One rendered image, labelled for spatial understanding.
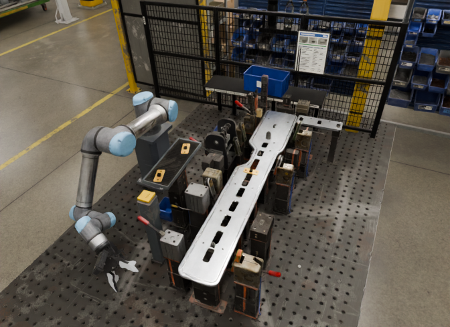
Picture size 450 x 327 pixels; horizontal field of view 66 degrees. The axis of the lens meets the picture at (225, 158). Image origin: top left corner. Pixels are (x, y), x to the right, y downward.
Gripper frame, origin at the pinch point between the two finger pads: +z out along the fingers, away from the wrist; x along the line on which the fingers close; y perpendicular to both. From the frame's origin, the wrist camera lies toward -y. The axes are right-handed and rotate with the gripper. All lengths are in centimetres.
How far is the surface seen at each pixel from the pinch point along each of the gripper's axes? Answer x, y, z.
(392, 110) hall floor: -172, 342, 46
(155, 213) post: -24.2, 14.1, -15.4
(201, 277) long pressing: -29.3, 0.3, 19.1
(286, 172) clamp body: -74, 59, 12
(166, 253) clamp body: -19.1, 8.0, 2.0
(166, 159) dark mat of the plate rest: -38, 32, -34
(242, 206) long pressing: -50, 36, 9
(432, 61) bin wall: -210, 233, 28
